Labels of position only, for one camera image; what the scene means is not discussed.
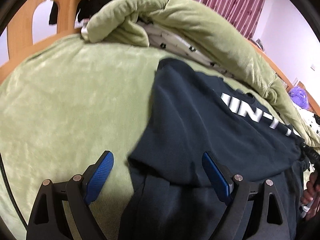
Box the purple plush toy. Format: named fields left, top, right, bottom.
left=289, top=86, right=309, bottom=110

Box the black cable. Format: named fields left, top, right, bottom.
left=0, top=152, right=28, bottom=228

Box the dark navy sweatshirt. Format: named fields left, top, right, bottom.
left=118, top=59, right=305, bottom=239

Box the green folded quilt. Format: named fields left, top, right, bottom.
left=82, top=0, right=319, bottom=150

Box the green plush bed sheet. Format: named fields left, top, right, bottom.
left=0, top=34, right=308, bottom=240

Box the wooden bed frame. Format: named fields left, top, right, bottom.
left=1, top=0, right=80, bottom=82

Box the white floral quilt lining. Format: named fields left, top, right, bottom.
left=80, top=21, right=320, bottom=148

